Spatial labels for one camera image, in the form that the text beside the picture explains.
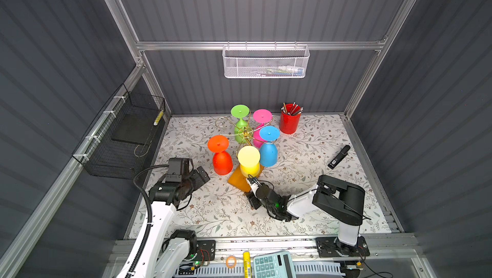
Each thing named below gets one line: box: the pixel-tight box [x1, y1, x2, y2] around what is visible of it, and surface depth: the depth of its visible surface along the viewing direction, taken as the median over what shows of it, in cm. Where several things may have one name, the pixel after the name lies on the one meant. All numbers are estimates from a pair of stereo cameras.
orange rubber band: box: [225, 255, 238, 270], surface depth 72 cm
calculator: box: [253, 251, 297, 278], surface depth 70 cm
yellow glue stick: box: [242, 250, 252, 278], surface depth 71 cm
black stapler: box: [327, 144, 351, 170], surface depth 99 cm
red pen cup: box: [279, 102, 304, 135], surface depth 108 cm
